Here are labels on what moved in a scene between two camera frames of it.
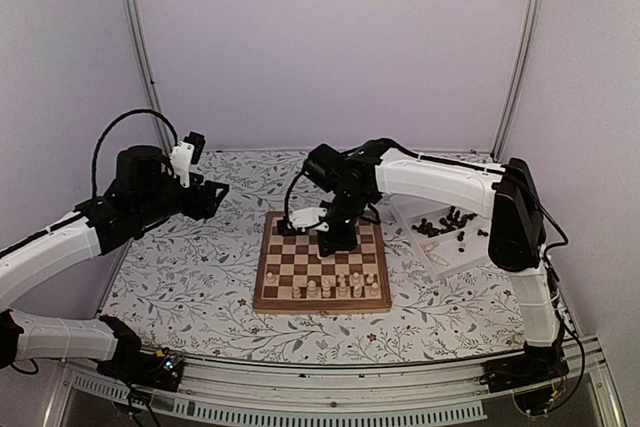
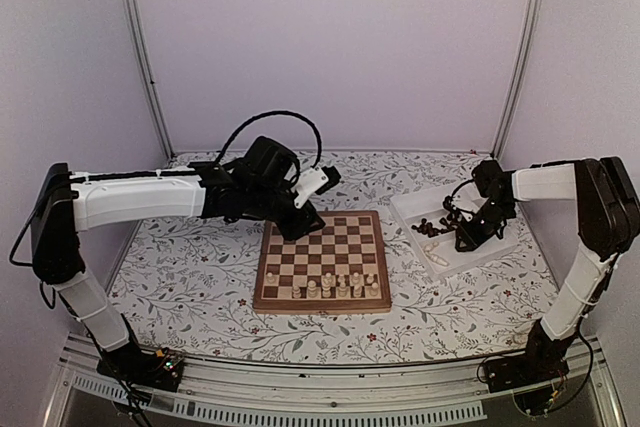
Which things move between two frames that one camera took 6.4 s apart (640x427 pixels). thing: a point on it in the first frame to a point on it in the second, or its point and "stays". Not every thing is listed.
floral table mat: x=193 y=287 stays
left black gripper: x=203 y=203 to x=301 y=226
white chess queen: x=312 y=289 stays
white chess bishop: x=342 y=290 stays
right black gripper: x=327 y=245 to x=470 y=239
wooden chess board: x=293 y=278 stays
